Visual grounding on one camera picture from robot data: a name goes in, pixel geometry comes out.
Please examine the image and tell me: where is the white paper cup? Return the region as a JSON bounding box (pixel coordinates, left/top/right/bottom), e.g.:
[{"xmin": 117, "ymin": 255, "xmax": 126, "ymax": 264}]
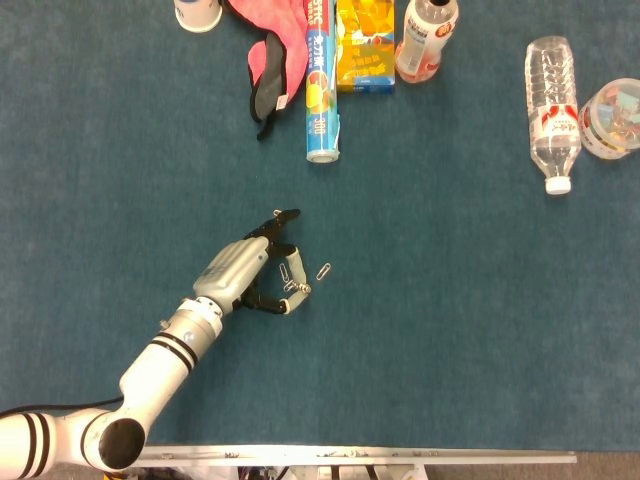
[{"xmin": 173, "ymin": 0, "xmax": 224, "ymax": 34}]

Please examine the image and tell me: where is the yellow and blue carton box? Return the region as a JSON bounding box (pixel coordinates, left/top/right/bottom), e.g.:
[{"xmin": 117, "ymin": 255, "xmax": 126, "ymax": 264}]
[{"xmin": 334, "ymin": 0, "xmax": 397, "ymax": 95}]

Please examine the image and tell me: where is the aluminium table edge rail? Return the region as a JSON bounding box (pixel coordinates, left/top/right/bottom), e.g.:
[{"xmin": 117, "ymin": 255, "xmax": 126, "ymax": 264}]
[{"xmin": 139, "ymin": 444, "xmax": 579, "ymax": 469}]

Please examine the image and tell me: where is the clear water bottle white cap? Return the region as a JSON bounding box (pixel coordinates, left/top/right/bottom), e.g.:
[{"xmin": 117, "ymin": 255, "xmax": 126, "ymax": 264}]
[{"xmin": 523, "ymin": 34, "xmax": 583, "ymax": 196}]

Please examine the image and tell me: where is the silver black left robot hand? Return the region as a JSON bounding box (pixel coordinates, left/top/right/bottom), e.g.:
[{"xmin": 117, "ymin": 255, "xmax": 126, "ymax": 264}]
[{"xmin": 192, "ymin": 208, "xmax": 312, "ymax": 316}]

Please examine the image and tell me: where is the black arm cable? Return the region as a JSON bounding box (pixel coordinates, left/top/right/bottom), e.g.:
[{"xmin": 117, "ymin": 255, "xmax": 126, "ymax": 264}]
[{"xmin": 0, "ymin": 394, "xmax": 125, "ymax": 417}]

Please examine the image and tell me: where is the blue plastic wrap roll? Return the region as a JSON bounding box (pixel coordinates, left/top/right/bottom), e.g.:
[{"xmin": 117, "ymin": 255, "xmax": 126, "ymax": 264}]
[{"xmin": 302, "ymin": 0, "xmax": 343, "ymax": 165}]

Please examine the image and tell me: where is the pink and grey plush mask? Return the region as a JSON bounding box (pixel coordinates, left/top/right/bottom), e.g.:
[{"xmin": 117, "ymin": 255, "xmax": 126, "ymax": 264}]
[{"xmin": 222, "ymin": 0, "xmax": 311, "ymax": 142}]

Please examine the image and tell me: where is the blue felt table cloth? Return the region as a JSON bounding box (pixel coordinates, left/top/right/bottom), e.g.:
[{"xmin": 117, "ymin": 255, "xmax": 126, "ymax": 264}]
[{"xmin": 0, "ymin": 0, "xmax": 640, "ymax": 454}]

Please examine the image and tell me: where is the clear tub of binder clips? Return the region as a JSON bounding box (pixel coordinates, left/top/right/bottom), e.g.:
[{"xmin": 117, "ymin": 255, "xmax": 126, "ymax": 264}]
[{"xmin": 577, "ymin": 77, "xmax": 640, "ymax": 161}]

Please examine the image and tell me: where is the pink drink bottle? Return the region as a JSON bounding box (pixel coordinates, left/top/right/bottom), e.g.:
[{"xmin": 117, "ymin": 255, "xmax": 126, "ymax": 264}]
[{"xmin": 393, "ymin": 0, "xmax": 460, "ymax": 85}]

